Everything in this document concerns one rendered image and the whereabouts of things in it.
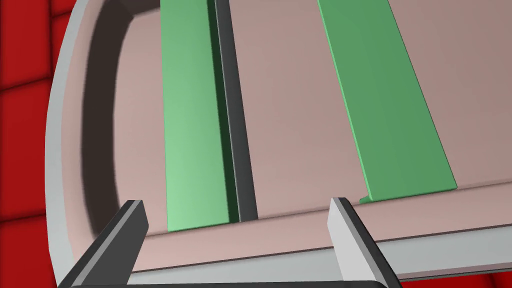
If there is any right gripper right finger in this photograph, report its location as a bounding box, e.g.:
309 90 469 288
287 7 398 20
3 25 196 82
326 197 402 288

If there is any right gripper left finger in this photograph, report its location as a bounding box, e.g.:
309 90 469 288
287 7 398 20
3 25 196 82
57 199 150 287

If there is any pink cupboard with grey rim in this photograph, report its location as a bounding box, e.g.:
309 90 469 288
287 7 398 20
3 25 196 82
44 0 512 288

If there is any pink cupboard door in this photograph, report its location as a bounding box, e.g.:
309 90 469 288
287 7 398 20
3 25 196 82
229 0 512 222
113 0 241 238

